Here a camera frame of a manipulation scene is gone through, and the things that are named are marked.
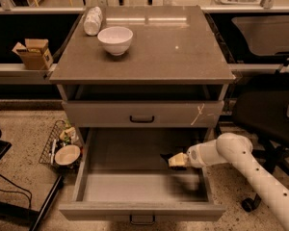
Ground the white ceramic bowl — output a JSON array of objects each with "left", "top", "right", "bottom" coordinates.
[{"left": 97, "top": 26, "right": 133, "bottom": 56}]

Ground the black office chair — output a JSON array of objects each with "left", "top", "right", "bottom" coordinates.
[{"left": 212, "top": 56, "right": 289, "bottom": 213}]

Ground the black wire basket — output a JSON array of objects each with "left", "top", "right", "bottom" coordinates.
[{"left": 39, "top": 120, "right": 81, "bottom": 172}]

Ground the closed grey upper drawer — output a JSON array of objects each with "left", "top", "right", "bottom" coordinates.
[{"left": 63, "top": 101, "right": 223, "bottom": 128}]

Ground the open grey middle drawer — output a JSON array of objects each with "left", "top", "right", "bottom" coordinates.
[{"left": 59, "top": 128, "right": 225, "bottom": 225}]

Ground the black rxbar chocolate wrapper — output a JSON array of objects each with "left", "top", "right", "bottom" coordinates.
[{"left": 160, "top": 153, "right": 187, "bottom": 170}]

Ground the open cardboard box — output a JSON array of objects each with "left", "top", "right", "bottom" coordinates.
[{"left": 13, "top": 38, "right": 53, "bottom": 70}]

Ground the black stand with cable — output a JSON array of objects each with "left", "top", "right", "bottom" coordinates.
[{"left": 0, "top": 123, "right": 65, "bottom": 231}]

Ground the beige bowl in basket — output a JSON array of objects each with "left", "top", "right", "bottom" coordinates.
[{"left": 55, "top": 144, "right": 80, "bottom": 166}]

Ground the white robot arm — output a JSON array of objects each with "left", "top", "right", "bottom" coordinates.
[{"left": 161, "top": 133, "right": 289, "bottom": 231}]

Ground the grey drawer cabinet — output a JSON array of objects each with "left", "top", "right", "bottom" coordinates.
[{"left": 49, "top": 5, "right": 237, "bottom": 225}]

